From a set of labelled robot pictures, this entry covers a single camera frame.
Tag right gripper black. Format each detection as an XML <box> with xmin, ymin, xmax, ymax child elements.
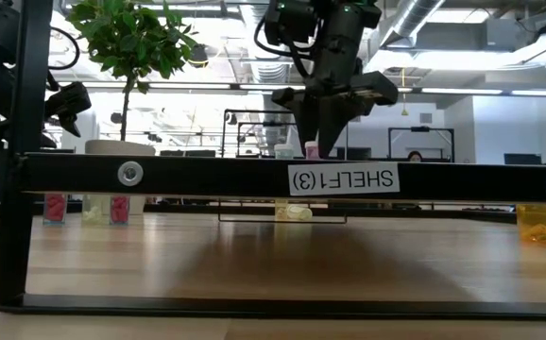
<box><xmin>271</xmin><ymin>21</ymin><xmax>400</xmax><ymax>160</ymax></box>

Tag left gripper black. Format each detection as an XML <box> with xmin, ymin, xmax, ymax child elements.
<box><xmin>44</xmin><ymin>81</ymin><xmax>94</xmax><ymax>140</ymax></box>

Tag red medicine bottle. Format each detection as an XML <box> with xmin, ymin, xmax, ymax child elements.
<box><xmin>110</xmin><ymin>195</ymin><xmax>131</xmax><ymax>226</ymax></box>
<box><xmin>43</xmin><ymin>194</ymin><xmax>69</xmax><ymax>226</ymax></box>

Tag pale yellow medicine bottle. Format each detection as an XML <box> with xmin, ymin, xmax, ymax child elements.
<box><xmin>81</xmin><ymin>195</ymin><xmax>111</xmax><ymax>226</ymax></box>

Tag tall yellow medicine bottle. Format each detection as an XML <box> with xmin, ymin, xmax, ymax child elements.
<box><xmin>274</xmin><ymin>200</ymin><xmax>314</xmax><ymax>222</ymax></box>

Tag white shelf label sticker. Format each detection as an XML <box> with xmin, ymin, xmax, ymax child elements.
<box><xmin>286</xmin><ymin>161</ymin><xmax>401</xmax><ymax>197</ymax></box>

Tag silver shelf bolt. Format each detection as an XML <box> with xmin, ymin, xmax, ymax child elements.
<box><xmin>116</xmin><ymin>161</ymin><xmax>145</xmax><ymax>187</ymax></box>

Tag green plant in white pot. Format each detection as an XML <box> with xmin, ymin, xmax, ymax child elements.
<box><xmin>66</xmin><ymin>0</ymin><xmax>198</xmax><ymax>216</ymax></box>

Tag wide black monitor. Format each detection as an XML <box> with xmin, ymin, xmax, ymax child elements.
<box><xmin>159</xmin><ymin>149</ymin><xmax>217</xmax><ymax>158</ymax></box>

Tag black ceiling dome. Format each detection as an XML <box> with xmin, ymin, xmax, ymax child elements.
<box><xmin>188</xmin><ymin>44</ymin><xmax>210</xmax><ymax>68</ymax></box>

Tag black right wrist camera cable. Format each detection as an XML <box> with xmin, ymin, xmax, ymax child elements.
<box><xmin>253</xmin><ymin>16</ymin><xmax>313</xmax><ymax>80</ymax></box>

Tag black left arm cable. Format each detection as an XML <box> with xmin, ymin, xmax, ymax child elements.
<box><xmin>45</xmin><ymin>25</ymin><xmax>81</xmax><ymax>94</ymax></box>

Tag silver spiral ceiling duct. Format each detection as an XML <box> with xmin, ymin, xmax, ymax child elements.
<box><xmin>379</xmin><ymin>0</ymin><xmax>447</xmax><ymax>48</ymax></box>
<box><xmin>239</xmin><ymin>0</ymin><xmax>298</xmax><ymax>84</ymax></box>

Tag yellow hanging cord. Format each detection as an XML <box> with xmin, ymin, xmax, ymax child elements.
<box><xmin>400</xmin><ymin>68</ymin><xmax>409</xmax><ymax>117</ymax></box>

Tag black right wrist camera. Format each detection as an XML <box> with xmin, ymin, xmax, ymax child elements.
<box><xmin>263</xmin><ymin>0</ymin><xmax>315</xmax><ymax>47</ymax></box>

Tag wooden shelf with black frame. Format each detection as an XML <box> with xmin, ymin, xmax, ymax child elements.
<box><xmin>0</xmin><ymin>0</ymin><xmax>546</xmax><ymax>320</ymax></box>

